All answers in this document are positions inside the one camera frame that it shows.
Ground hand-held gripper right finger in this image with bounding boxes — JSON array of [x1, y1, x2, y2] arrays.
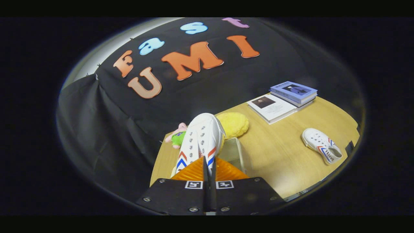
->
[[209, 157, 285, 216]]

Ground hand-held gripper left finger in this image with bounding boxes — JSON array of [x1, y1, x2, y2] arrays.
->
[[136, 156, 209, 216]]

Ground beige fabric storage box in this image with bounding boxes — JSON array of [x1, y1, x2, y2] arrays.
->
[[223, 137, 251, 173]]

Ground white shoe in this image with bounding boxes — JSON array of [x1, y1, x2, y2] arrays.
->
[[301, 128, 343, 165], [170, 113, 226, 178]]

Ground pink starfish plush toy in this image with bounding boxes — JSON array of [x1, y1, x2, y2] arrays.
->
[[165, 122, 188, 149]]

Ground yellow round plush toy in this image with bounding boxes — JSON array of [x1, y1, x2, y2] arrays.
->
[[216, 112, 249, 139]]

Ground white book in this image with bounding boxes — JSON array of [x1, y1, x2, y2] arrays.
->
[[247, 94, 298, 125]]

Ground blue book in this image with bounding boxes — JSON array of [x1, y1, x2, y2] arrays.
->
[[269, 81, 318, 108]]

